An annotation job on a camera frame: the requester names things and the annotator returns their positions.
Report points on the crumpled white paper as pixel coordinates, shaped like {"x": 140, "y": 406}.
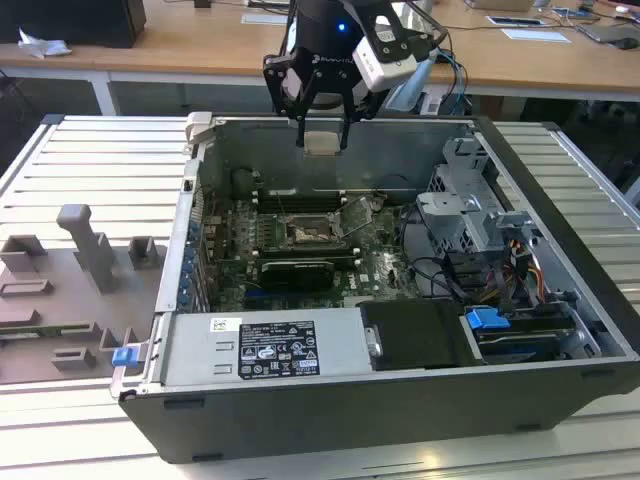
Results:
{"x": 42, "y": 45}

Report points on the wooden desk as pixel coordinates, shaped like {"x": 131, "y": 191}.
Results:
{"x": 190, "y": 50}

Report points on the RAM slot with white clips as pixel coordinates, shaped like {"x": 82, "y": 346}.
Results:
{"x": 300, "y": 192}
{"x": 300, "y": 202}

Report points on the green motherboard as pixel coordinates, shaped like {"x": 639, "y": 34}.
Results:
{"x": 380, "y": 272}

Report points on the small graphics card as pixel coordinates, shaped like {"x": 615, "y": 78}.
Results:
{"x": 297, "y": 276}

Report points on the CPU socket on motherboard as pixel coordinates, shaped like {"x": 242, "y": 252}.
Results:
{"x": 310, "y": 234}

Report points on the black computer mouse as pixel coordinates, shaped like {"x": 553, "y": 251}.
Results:
{"x": 623, "y": 44}

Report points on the black open PC case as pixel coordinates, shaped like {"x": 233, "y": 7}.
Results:
{"x": 350, "y": 425}

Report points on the silver metal drive cage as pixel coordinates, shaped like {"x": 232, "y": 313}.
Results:
{"x": 450, "y": 215}

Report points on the hard disk in blue carrier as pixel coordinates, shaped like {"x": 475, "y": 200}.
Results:
{"x": 520, "y": 337}

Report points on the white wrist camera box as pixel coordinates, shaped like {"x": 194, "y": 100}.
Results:
{"x": 385, "y": 67}

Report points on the grey laptop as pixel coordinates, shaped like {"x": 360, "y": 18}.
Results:
{"x": 610, "y": 31}

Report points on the grey case latch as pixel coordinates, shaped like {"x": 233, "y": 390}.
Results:
{"x": 199, "y": 127}

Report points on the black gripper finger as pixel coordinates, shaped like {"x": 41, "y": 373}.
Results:
{"x": 272, "y": 75}
{"x": 357, "y": 100}

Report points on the square silver CPU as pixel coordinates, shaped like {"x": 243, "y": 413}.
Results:
{"x": 322, "y": 143}

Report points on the blue plastic clip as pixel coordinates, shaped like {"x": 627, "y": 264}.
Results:
{"x": 123, "y": 357}

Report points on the black plastic shroud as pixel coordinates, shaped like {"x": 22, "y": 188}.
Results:
{"x": 415, "y": 335}

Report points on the flat tablet with white frame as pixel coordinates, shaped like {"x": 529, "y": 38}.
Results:
{"x": 515, "y": 20}

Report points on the silver power supply unit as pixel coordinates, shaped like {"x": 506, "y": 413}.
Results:
{"x": 200, "y": 350}

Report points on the white paper sheet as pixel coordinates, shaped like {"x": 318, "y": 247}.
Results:
{"x": 535, "y": 35}

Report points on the black box on desk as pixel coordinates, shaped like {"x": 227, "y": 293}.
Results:
{"x": 75, "y": 22}

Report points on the grey parts rack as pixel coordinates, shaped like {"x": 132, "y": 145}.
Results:
{"x": 90, "y": 280}

